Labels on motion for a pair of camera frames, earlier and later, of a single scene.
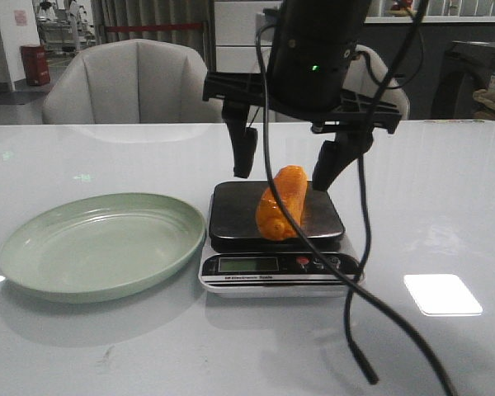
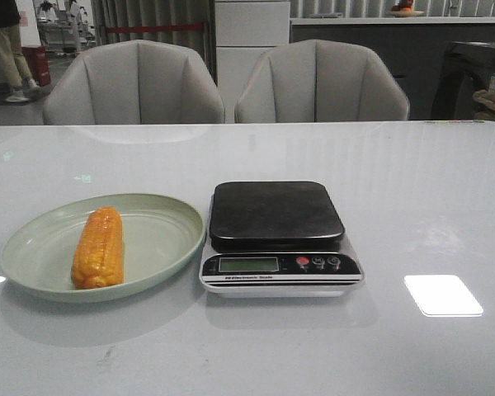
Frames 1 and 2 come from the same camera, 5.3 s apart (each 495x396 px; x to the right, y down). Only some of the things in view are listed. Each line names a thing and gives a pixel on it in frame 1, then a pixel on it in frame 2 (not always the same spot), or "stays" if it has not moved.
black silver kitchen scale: (238, 260) stays
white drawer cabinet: (235, 36) stays
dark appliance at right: (468, 68) stays
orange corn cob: (291, 186) -> (99, 260)
